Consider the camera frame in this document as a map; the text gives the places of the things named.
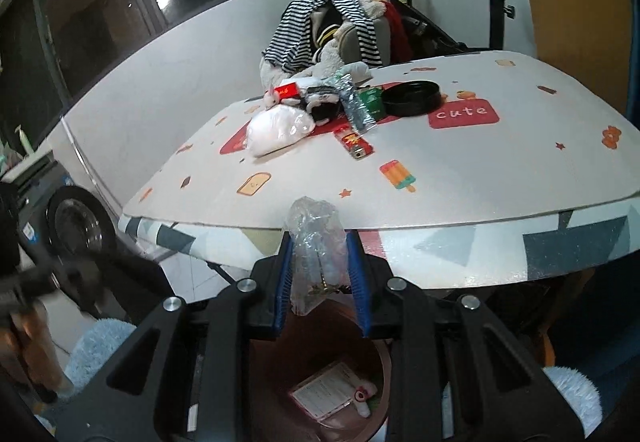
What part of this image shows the clear plastic bottle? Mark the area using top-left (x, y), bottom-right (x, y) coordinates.
top-left (324, 72), bottom-right (376, 133)

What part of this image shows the black round dish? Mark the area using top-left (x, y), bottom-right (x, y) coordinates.
top-left (381, 80), bottom-right (444, 118)

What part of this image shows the blue fleece sleeve left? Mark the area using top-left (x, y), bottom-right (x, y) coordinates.
top-left (36, 318), bottom-right (136, 432)

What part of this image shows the red cigarette box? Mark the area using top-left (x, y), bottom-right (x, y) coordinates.
top-left (272, 82), bottom-right (303, 107)

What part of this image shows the red snack wrapper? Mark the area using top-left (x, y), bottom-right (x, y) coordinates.
top-left (333, 126), bottom-right (374, 160)

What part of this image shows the brown round trash bin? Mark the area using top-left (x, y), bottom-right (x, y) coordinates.
top-left (250, 300), bottom-right (392, 441)

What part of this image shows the striped black white shirt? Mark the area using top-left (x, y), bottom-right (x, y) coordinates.
top-left (262, 0), bottom-right (386, 74)

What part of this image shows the clear plastic bag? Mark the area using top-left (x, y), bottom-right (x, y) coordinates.
top-left (285, 196), bottom-right (349, 316)

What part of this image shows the folding table with patterned cover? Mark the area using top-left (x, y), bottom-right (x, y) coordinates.
top-left (119, 52), bottom-right (639, 289)

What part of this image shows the blue curtain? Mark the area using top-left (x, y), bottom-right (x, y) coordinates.
top-left (626, 0), bottom-right (639, 128)

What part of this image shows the person's left hand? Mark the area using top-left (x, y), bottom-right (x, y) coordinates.
top-left (1, 300), bottom-right (66, 392)

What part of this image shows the washing machine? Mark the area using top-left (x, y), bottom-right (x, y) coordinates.
top-left (4, 154), bottom-right (118, 264)

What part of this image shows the white stuffed plastic bag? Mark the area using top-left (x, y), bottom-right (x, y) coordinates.
top-left (245, 104), bottom-right (316, 157)

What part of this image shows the pink cartoon table mat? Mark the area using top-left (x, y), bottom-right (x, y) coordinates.
top-left (124, 51), bottom-right (639, 228)

